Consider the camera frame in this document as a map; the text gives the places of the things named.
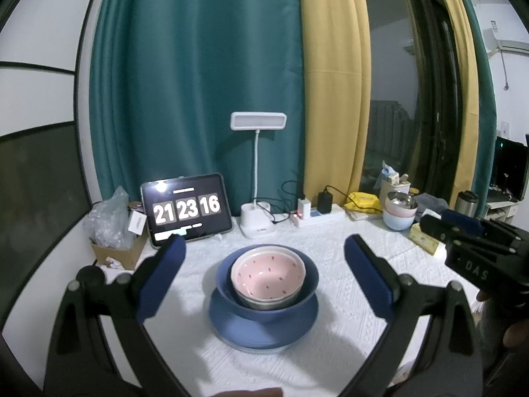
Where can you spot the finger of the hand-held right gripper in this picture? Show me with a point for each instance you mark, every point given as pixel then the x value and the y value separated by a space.
pixel 461 219
pixel 434 225

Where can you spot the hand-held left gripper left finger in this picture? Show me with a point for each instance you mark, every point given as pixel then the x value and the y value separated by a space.
pixel 165 273

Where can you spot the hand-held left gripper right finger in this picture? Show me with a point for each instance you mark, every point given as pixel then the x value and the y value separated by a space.
pixel 368 273

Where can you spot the white bowl pink dotted inside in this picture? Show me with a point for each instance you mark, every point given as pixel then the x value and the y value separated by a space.
pixel 264 273

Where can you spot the cream bowl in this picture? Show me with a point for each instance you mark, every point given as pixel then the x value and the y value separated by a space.
pixel 268 305

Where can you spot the dark blue bowl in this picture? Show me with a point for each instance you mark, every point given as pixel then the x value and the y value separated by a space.
pixel 268 317

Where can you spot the blue plate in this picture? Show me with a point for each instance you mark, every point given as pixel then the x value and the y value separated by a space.
pixel 256 337

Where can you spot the person's right hand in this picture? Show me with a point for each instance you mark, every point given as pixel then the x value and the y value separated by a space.
pixel 516 335

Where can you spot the steel thermos cup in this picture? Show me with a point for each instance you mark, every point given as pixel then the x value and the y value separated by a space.
pixel 465 206

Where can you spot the yellow tissue box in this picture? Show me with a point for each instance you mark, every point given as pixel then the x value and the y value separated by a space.
pixel 425 242

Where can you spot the grey cloth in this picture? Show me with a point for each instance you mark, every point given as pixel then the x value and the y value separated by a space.
pixel 432 204

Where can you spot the light blue bowl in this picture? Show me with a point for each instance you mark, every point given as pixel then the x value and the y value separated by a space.
pixel 396 222

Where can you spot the metal bowl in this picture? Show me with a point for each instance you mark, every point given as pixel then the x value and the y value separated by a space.
pixel 403 200

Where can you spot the white media stand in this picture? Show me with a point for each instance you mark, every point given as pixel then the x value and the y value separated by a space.
pixel 500 211

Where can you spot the cardboard box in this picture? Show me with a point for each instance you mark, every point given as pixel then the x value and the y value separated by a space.
pixel 120 256

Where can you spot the white crumpled wrapper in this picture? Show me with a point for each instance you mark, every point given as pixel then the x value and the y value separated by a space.
pixel 113 262

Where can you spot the white flat packet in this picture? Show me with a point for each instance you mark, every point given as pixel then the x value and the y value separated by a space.
pixel 363 216

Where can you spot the basket with snacks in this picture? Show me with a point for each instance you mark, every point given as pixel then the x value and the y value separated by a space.
pixel 390 188

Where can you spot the small white box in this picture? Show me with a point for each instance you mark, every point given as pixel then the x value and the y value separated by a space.
pixel 137 221

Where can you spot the white textured tablecloth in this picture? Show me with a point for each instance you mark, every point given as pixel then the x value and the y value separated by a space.
pixel 330 331

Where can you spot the white power strip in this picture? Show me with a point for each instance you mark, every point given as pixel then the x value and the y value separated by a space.
pixel 330 215

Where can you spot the tablet with clock display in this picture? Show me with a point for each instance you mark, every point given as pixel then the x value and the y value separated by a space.
pixel 186 206

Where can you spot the yellow wipes packet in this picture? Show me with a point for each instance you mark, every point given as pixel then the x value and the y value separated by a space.
pixel 363 202

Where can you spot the light blue paper packet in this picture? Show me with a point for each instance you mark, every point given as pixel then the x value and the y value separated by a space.
pixel 386 170

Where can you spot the black monitor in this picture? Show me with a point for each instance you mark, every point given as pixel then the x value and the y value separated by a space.
pixel 512 165

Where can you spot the clear plastic bag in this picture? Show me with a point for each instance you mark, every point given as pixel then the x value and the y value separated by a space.
pixel 107 223

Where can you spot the black round pouch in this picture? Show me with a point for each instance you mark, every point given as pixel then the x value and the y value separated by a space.
pixel 89 275

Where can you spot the black charger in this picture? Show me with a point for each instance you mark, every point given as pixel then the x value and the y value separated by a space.
pixel 325 202

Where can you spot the white desk lamp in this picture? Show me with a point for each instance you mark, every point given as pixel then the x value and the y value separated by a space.
pixel 256 227

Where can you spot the teal curtain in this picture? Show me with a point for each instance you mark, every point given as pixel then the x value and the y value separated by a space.
pixel 483 111
pixel 186 70

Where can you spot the yellow curtain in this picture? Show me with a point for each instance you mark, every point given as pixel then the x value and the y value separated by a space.
pixel 458 70
pixel 330 70

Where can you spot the dark glass sliding door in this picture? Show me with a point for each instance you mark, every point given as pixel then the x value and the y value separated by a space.
pixel 392 49

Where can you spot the white air conditioner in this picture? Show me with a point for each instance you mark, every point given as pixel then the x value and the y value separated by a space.
pixel 512 45

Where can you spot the white wall socket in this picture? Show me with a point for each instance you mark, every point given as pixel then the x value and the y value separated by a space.
pixel 505 129

